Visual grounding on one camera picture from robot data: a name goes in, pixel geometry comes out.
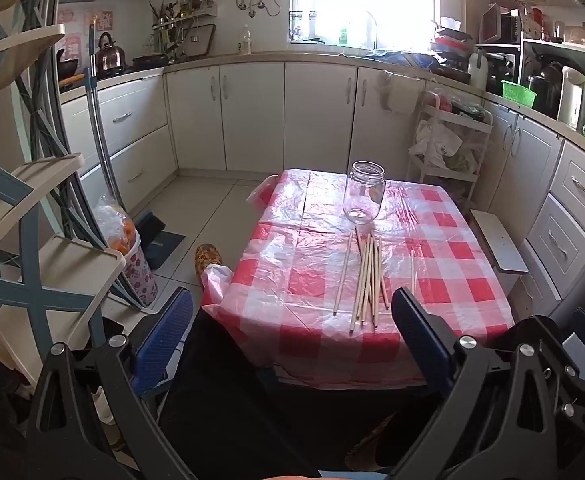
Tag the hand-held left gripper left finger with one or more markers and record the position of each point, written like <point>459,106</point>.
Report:
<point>165,340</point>

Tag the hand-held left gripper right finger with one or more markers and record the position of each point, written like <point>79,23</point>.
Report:
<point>422,332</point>

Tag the pile of wooden chopsticks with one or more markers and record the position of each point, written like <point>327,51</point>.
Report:
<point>367,280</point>

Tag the clear glass jar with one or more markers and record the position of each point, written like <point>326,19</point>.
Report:
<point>363,195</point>

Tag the patterned slipper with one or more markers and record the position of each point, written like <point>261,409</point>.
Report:
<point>208,260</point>

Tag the dark dustpan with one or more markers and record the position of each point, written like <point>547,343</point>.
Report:
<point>157,240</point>

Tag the person's black trouser leg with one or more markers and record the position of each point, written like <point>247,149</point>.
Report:
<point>252,420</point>

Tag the white wooden stool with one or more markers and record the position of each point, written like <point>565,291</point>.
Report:
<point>497,240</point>

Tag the red checkered plastic tablecloth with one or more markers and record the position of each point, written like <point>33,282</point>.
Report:
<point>297,285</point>

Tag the beige and blue shelf rack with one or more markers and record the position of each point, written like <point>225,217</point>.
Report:
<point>37,260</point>

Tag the white plastic bag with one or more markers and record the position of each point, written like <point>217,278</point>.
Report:
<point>435,142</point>

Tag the white trolley cart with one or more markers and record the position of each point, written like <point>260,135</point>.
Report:
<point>465,125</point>

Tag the white electric kettle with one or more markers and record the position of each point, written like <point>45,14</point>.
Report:
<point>571,100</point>

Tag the pale hanging board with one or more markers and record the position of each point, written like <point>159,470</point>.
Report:
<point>397,92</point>

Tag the white kitchen base cabinets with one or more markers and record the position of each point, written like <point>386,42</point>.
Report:
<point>252,110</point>

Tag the black appliance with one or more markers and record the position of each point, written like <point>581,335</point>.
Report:
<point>545,87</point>

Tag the green plastic basket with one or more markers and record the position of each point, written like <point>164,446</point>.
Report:
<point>517,92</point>

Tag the white plastic jug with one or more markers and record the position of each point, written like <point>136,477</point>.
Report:
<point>476,72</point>

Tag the blue bag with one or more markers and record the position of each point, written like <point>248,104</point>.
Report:
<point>407,58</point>

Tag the black frying pan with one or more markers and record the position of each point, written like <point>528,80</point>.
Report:
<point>150,59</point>

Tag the black wok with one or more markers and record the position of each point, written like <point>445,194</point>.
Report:
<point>67,67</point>

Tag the stainless steel kettle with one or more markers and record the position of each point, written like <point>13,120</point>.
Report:
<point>108,55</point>

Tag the clear plastic bottle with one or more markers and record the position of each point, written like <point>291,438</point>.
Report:
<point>245,42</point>

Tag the metal faucet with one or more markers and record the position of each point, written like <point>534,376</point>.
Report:
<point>372,25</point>

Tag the microwave oven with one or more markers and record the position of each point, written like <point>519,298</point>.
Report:
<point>500,25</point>

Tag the wall utensil rack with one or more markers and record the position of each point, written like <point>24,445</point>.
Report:
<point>185,25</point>

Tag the pink wall stickers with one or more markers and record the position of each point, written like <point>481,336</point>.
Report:
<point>75,35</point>

